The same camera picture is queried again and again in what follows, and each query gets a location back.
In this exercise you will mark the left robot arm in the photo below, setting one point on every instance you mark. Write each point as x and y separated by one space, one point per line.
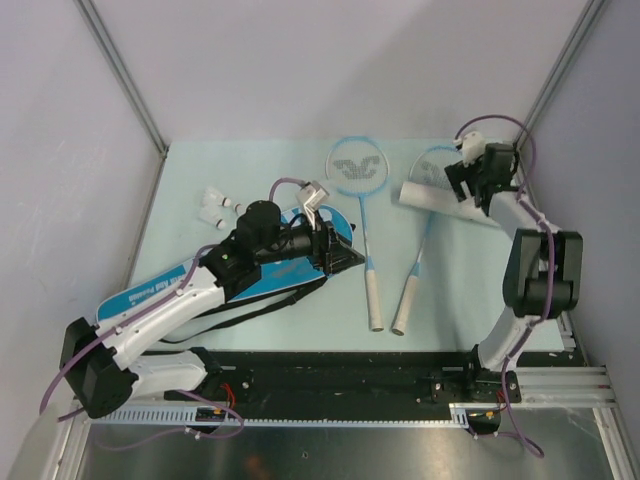
105 364

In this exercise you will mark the white shuttlecock tube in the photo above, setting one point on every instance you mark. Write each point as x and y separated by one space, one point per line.
442 201

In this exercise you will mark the blue sport racket bag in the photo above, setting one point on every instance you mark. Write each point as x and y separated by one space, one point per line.
283 283

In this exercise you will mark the blue badminton racket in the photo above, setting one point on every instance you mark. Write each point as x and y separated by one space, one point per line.
357 167
427 169

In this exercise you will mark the aluminium frame post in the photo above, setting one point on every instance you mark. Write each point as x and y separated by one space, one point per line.
574 44
112 55

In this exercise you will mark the left blue badminton racket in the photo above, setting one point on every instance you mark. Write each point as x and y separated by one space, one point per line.
357 167

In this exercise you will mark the white shuttlecock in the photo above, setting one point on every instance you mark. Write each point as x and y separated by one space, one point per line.
239 208
213 197
212 217

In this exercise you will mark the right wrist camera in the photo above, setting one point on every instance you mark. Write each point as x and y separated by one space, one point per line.
471 146

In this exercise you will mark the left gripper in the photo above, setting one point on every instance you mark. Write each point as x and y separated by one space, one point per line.
343 257

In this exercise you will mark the left aluminium frame post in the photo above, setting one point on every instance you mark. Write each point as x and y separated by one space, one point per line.
112 55

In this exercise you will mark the right blue badminton racket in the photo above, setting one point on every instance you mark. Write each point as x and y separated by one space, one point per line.
427 169

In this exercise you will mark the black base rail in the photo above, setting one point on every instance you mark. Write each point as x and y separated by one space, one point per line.
356 387

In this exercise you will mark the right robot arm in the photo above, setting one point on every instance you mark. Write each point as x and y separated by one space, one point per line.
542 279

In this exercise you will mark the right aluminium frame post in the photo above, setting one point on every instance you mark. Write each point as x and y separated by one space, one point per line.
574 44

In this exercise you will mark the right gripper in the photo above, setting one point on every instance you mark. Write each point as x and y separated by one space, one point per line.
457 173

